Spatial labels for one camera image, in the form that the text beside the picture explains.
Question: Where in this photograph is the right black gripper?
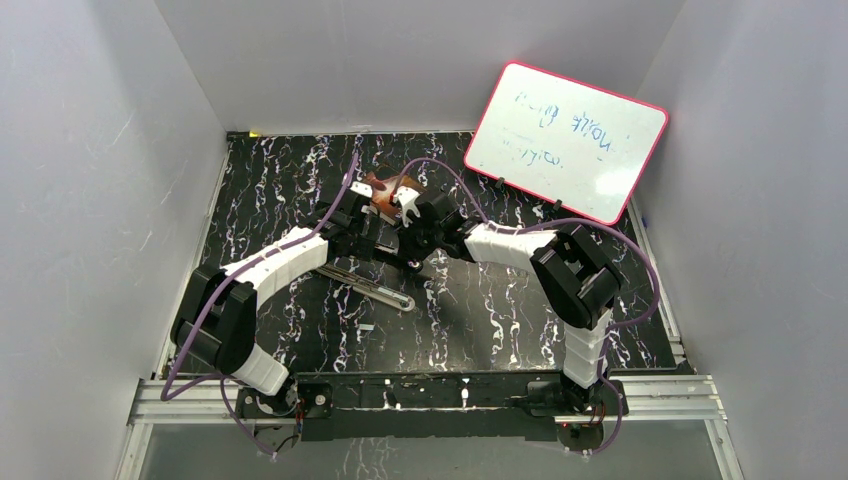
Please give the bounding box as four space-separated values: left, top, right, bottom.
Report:
394 211 444 263

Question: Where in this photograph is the black stapler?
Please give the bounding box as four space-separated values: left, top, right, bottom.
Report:
373 244 423 273

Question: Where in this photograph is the beige stapler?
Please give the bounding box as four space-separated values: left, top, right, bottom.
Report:
316 265 415 312

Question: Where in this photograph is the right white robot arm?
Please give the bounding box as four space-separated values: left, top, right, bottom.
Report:
390 187 622 414

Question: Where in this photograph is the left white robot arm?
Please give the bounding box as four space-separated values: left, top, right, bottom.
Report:
170 182 377 416

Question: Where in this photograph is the dark paperback book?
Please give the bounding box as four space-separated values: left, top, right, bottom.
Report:
363 172 425 217

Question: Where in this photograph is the pink framed whiteboard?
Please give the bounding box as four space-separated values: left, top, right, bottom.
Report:
464 62 669 226

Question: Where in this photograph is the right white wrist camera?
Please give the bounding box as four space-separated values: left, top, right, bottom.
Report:
392 187 421 228

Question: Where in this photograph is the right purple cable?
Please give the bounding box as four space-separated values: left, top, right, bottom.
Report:
390 157 661 458

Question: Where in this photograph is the purple cable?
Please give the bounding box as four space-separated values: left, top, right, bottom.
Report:
160 152 360 458
390 157 661 458

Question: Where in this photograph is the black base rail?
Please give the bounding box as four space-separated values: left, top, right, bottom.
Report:
235 370 630 448

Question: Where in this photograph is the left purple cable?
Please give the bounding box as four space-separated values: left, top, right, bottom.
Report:
160 152 360 458

